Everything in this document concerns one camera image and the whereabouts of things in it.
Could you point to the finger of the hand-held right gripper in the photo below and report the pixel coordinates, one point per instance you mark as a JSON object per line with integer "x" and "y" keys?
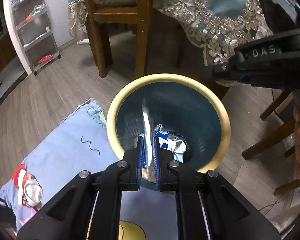
{"x": 218, "y": 72}

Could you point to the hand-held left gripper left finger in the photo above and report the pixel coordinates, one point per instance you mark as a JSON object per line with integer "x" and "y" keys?
{"x": 140, "y": 160}

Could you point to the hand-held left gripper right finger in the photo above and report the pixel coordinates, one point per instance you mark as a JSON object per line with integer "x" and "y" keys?
{"x": 155, "y": 162}

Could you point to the silver blister pack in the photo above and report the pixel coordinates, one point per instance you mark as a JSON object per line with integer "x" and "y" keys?
{"x": 148, "y": 135}

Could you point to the blue white foil bag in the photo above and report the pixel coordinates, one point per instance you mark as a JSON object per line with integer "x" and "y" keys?
{"x": 170, "y": 140}

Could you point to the teal bin with yellow rim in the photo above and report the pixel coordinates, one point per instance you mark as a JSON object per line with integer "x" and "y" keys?
{"x": 190, "y": 110}

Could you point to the printed blue cloth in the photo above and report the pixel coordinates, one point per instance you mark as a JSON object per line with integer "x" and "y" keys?
{"x": 65, "y": 155}

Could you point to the wooden chair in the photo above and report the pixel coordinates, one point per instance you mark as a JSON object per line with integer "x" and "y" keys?
{"x": 142, "y": 30}
{"x": 270, "y": 140}

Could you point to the red white wrapper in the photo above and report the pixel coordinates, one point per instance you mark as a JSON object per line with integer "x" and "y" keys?
{"x": 31, "y": 191}

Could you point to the white power strip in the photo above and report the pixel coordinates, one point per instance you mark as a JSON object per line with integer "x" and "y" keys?
{"x": 83, "y": 42}

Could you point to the red packet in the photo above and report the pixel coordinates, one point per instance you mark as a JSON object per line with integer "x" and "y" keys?
{"x": 45, "y": 59}

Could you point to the black mug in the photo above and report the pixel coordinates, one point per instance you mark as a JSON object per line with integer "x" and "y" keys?
{"x": 0, "y": 215}

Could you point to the grey shelf cart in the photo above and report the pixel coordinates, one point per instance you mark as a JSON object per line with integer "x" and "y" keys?
{"x": 37, "y": 35}

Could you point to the wooden kitchen cabinet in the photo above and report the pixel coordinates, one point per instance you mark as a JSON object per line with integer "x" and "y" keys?
{"x": 2, "y": 52}

